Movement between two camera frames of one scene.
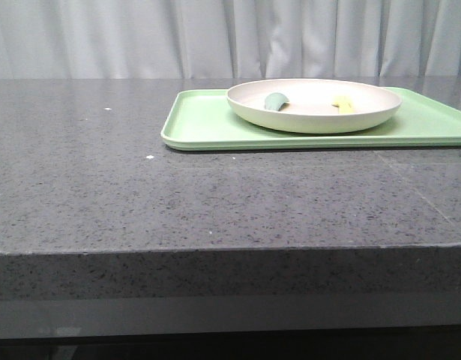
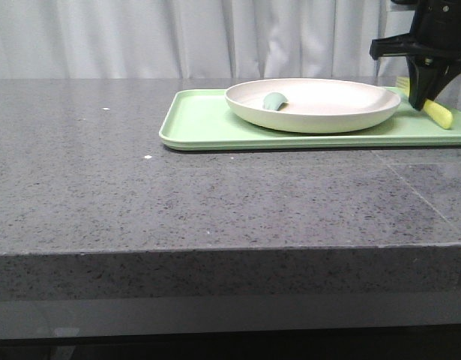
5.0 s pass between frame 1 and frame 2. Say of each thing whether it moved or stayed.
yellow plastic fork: moved
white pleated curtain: stayed
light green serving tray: stayed
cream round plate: stayed
